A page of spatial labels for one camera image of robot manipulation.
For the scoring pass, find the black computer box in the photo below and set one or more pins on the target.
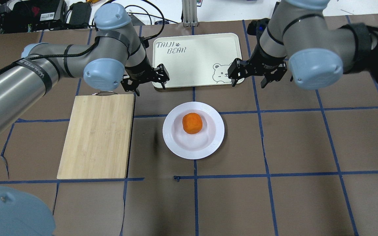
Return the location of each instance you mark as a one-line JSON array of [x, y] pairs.
[[35, 15]]

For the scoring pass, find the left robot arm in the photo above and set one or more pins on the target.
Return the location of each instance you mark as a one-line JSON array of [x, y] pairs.
[[117, 57]]

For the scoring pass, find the aluminium frame post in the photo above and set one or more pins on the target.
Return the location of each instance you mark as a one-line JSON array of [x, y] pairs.
[[189, 13]]

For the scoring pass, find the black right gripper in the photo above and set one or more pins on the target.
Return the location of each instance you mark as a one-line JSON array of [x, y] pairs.
[[262, 60]]

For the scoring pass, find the white round plate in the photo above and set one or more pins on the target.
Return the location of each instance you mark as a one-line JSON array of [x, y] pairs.
[[193, 146]]

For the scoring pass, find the cream bear tray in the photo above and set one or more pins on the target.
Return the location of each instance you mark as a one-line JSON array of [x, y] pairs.
[[197, 60]]

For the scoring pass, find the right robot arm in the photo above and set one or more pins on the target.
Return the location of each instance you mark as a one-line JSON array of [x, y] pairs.
[[297, 38]]

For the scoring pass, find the black power brick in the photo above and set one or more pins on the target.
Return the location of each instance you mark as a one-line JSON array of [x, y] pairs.
[[80, 15]]

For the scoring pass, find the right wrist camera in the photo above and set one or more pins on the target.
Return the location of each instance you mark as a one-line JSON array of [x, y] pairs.
[[257, 27]]

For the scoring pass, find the orange fruit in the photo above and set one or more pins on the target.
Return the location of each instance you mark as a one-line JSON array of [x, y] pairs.
[[192, 123]]

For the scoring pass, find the wooden cutting board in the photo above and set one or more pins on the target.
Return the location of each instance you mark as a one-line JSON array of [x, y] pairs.
[[97, 143]]

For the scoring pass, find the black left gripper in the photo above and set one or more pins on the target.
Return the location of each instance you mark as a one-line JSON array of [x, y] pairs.
[[138, 72]]

